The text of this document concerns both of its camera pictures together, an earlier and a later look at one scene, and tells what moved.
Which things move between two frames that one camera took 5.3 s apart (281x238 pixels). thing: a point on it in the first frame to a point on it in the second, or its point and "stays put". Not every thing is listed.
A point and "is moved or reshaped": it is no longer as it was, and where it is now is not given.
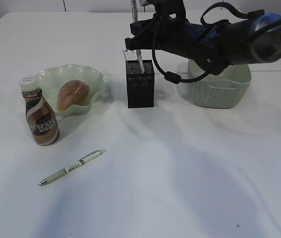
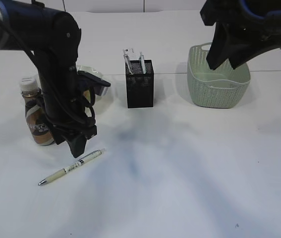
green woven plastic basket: [226, 90] stays put
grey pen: [134, 17] is moved or reshaped
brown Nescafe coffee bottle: [42, 122] stays put
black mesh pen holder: [140, 87] stays put
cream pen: [77, 164] stays put
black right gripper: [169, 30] to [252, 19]
